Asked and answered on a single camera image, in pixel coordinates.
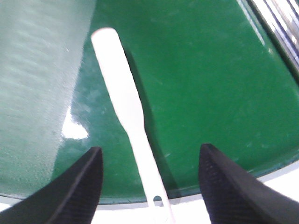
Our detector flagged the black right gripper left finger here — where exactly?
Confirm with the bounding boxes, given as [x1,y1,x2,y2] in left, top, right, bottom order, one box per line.
[0,147,103,224]

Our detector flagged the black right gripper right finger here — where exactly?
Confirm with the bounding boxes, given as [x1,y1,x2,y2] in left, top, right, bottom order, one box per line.
[198,143,299,224]

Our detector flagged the pink hand brush black bristles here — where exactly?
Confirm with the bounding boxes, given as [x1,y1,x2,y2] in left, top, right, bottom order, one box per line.
[91,28,175,224]

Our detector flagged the green conveyor belt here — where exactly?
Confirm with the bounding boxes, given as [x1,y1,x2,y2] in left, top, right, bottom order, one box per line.
[0,0,299,204]

